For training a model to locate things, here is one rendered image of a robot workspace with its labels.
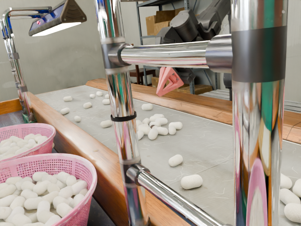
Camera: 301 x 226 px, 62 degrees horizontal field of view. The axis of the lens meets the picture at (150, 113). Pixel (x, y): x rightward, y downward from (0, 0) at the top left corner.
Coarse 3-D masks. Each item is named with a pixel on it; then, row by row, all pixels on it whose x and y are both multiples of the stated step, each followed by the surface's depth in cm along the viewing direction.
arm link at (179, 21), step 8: (176, 16) 69; (184, 16) 67; (192, 16) 68; (176, 24) 66; (184, 24) 65; (192, 24) 67; (200, 24) 70; (216, 24) 72; (176, 32) 67; (184, 32) 67; (192, 32) 67; (200, 32) 72; (208, 32) 71; (216, 32) 72; (184, 40) 69
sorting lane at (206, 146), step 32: (64, 96) 124; (96, 96) 115; (96, 128) 72; (192, 128) 64; (224, 128) 62; (160, 160) 50; (192, 160) 48; (224, 160) 47; (288, 160) 44; (192, 192) 38; (224, 192) 38; (288, 224) 30
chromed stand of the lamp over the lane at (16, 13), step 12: (12, 12) 87; (24, 12) 89; (36, 12) 91; (48, 12) 93; (0, 24) 98; (12, 36) 88; (12, 48) 89; (12, 60) 102; (12, 72) 104; (24, 84) 93; (24, 96) 94; (24, 108) 108; (24, 120) 112
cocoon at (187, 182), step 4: (188, 176) 39; (192, 176) 39; (196, 176) 39; (200, 176) 39; (184, 180) 39; (188, 180) 39; (192, 180) 39; (196, 180) 39; (200, 180) 39; (184, 184) 39; (188, 184) 38; (192, 184) 39; (196, 184) 39; (200, 184) 39; (184, 188) 39; (188, 188) 39
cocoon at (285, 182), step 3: (282, 174) 37; (282, 177) 36; (285, 177) 36; (282, 180) 36; (285, 180) 36; (288, 180) 36; (282, 183) 36; (285, 183) 36; (288, 183) 36; (291, 183) 36; (282, 186) 36; (285, 186) 36; (288, 186) 36; (291, 186) 36
